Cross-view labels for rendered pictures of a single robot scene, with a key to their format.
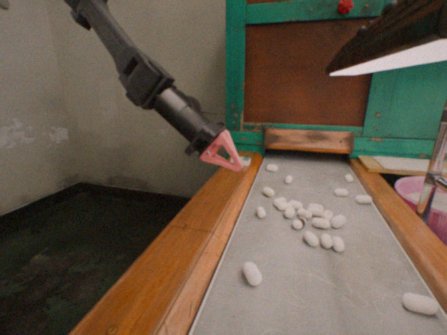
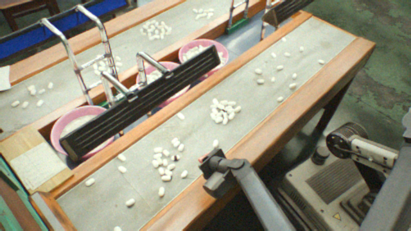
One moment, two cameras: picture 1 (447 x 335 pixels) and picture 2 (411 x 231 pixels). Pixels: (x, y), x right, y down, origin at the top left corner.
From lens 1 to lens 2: 1.27 m
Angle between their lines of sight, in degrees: 107
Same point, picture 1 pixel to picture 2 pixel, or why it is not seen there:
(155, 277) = (247, 151)
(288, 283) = (205, 138)
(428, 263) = (164, 118)
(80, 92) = not seen: outside the picture
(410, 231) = (146, 128)
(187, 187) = not seen: outside the picture
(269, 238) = (194, 158)
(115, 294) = (260, 150)
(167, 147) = not seen: outside the picture
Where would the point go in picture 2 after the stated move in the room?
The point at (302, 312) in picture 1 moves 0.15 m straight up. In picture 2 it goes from (210, 130) to (211, 108)
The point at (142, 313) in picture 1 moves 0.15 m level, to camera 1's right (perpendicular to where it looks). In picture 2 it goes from (253, 142) to (221, 127)
